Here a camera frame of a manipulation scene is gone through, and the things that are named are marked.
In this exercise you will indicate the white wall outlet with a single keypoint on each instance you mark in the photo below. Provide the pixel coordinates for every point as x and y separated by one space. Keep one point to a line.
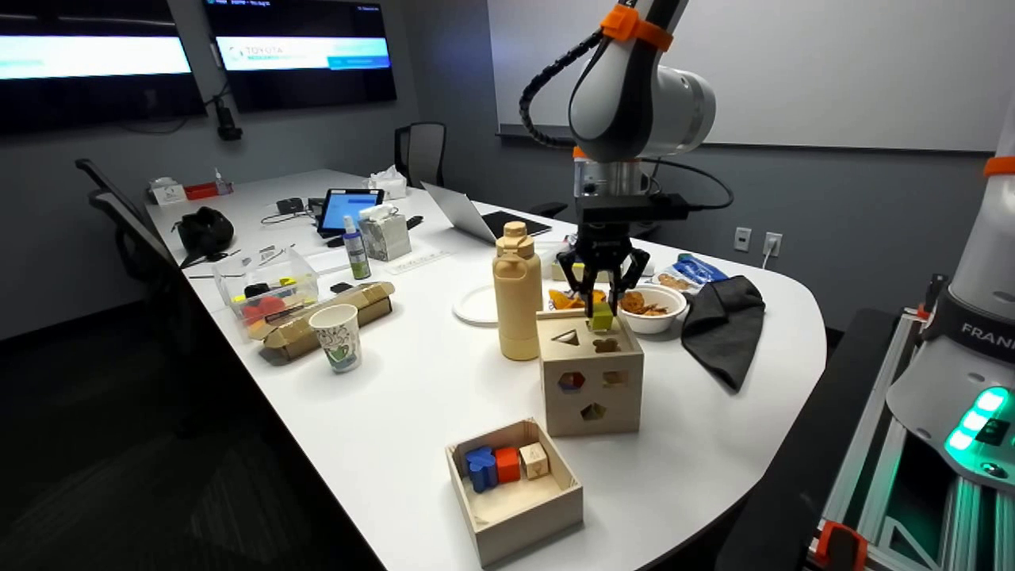
770 242
742 239

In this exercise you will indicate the natural wooden block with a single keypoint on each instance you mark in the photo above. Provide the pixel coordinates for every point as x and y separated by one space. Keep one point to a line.
532 460

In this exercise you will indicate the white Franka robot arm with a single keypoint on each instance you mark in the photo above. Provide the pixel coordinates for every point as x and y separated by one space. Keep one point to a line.
636 96

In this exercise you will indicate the yellow wooden cube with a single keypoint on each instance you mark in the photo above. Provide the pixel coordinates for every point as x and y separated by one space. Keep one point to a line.
603 318

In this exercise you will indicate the wooden shape sorter box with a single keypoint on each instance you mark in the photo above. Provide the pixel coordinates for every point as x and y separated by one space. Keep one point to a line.
589 386

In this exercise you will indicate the small white box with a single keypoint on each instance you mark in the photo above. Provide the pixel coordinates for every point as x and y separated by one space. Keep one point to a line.
167 191

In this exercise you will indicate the blue snack bag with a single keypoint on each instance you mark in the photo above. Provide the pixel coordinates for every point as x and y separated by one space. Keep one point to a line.
697 269

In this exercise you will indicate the wall mounted display screen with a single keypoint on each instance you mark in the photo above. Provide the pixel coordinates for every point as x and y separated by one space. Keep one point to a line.
304 51
82 58

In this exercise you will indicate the tan insulated bottle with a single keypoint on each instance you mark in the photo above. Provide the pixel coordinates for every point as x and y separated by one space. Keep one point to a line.
519 302

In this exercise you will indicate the white paper plate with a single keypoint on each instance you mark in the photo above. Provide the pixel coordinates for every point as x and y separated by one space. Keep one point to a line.
476 309

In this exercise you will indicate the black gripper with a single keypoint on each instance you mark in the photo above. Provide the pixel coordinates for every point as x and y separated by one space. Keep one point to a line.
603 249

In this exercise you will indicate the orange crackers pile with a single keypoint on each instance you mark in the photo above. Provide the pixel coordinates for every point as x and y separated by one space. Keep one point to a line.
641 304

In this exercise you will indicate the black open laptop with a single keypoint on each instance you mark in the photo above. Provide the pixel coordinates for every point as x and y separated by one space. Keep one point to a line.
461 211

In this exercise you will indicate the blue wooden block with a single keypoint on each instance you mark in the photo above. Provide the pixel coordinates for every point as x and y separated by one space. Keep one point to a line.
478 468

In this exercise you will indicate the open wooden tray box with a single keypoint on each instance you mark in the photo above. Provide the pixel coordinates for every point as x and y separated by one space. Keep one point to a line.
527 523

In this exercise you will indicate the small red box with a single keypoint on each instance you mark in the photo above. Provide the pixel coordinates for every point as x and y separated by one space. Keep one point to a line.
205 189

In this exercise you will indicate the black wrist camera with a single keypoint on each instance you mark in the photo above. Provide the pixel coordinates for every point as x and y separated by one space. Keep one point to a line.
661 207

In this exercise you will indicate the red wooden block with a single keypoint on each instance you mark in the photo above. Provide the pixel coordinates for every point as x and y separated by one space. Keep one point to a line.
507 465

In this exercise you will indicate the tablet with blue screen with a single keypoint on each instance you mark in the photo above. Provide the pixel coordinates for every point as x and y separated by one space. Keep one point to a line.
348 211

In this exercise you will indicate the black mesh office chair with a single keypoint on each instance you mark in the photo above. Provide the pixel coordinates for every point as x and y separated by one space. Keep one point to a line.
136 239
419 153

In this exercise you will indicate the hanging black camera mount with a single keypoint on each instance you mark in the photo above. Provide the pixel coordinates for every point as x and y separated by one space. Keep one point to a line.
208 64

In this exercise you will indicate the white bowl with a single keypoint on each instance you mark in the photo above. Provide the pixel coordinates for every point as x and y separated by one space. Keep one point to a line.
651 322

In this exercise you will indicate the black flat case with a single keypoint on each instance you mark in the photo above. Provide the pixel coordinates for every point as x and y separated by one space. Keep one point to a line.
289 203

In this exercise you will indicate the white tissue box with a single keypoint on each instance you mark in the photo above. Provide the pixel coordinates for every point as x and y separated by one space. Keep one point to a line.
389 232

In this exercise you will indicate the clear plastic storage box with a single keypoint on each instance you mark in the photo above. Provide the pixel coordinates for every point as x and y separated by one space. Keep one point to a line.
263 297

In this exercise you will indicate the black pouch bag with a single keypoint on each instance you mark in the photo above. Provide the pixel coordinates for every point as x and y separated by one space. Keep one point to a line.
205 232

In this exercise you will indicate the paper coffee cup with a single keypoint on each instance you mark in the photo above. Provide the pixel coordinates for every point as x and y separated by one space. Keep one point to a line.
338 337

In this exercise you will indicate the black folded cloth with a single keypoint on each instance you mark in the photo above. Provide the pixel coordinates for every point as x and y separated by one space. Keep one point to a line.
725 327

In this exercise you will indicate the aluminium robot stand frame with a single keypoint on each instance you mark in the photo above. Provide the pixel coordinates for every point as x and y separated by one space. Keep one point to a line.
877 485

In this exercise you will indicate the crumpled white plastic bag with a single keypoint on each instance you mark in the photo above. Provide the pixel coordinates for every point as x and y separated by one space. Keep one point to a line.
389 183

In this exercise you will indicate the white wall whiteboard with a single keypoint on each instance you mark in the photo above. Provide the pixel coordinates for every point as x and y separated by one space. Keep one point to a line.
845 64

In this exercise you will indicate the orange tortilla chips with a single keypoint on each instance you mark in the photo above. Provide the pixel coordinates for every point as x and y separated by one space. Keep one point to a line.
559 300

